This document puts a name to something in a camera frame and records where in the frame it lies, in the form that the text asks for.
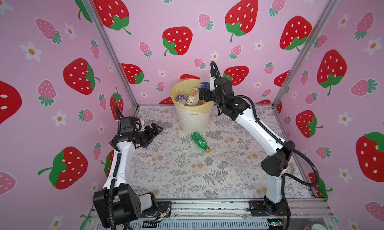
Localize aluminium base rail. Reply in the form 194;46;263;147
80;197;340;230

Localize clear bottle blue cap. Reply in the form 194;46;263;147
176;94;187;105

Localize clear bottle orange flower label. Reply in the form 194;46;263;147
187;87;200;106

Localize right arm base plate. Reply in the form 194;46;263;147
246;199;291;217

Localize yellow bin liner bag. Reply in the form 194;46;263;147
171;79;206;106

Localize white plastic waste bin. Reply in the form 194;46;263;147
175;102;214;133

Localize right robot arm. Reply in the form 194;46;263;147
199;61;320;216

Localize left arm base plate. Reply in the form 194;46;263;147
141;201;172;218

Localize aluminium corner post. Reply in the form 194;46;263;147
82;0;139;110
272;0;340;110

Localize left aluminium corner post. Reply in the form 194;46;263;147
82;0;139;110

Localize green bottle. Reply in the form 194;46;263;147
191;132;211;153

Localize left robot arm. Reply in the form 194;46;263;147
93;107;163;230

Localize right aluminium corner post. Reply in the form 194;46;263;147
272;0;340;110

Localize clear bottle blue label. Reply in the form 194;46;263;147
200;81;210;88

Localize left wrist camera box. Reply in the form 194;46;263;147
117;117;142;134

